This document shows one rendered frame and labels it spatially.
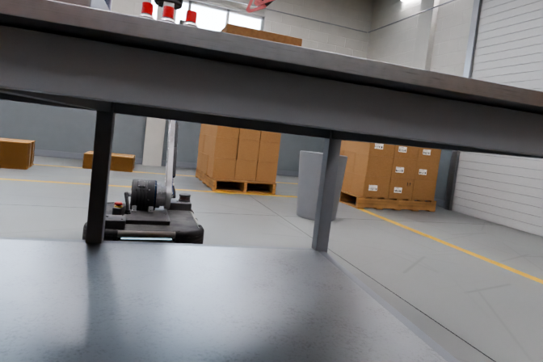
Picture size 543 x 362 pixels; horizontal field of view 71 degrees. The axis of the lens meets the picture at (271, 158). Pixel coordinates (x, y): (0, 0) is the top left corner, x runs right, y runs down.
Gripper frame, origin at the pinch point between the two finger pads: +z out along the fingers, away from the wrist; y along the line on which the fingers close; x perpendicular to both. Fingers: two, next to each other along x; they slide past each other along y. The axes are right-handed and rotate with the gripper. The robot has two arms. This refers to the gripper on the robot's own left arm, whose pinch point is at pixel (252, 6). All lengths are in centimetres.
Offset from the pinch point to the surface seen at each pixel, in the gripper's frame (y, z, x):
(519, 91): 98, 20, 29
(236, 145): -313, -3, 108
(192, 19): 10.9, 22.5, -9.3
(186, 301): 26, 84, 47
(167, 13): 10.2, 26.8, -15.5
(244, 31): -6.7, 5.7, 4.4
